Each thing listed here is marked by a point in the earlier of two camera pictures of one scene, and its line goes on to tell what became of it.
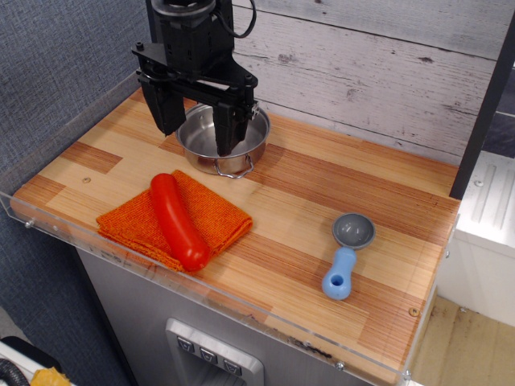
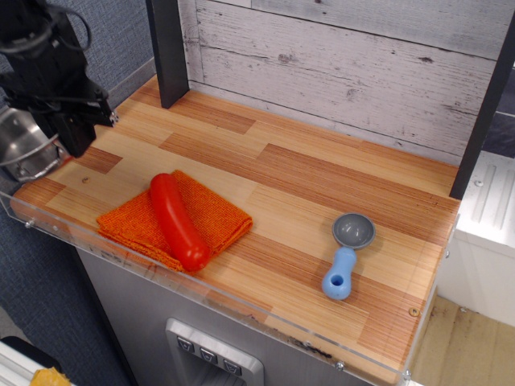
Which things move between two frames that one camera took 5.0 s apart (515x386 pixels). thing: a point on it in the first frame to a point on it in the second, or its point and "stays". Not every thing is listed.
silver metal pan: [196, 136] to [26, 151]
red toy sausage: [187, 236] stays
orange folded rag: [137, 225] stays
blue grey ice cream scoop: [351, 232] stays
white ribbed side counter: [478, 272] stays
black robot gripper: [192, 52] to [43, 71]
